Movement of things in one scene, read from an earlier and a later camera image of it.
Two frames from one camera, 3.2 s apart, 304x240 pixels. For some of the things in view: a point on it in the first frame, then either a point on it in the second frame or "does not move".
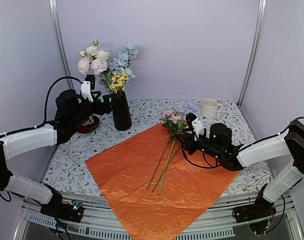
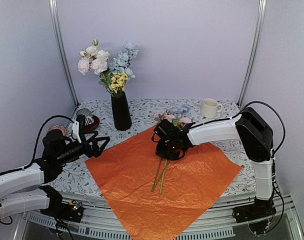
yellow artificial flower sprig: x=118 y=82 does not move
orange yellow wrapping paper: x=156 y=192 does not move
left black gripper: x=107 y=107 → x=88 y=149
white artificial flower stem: x=92 y=52 does not move
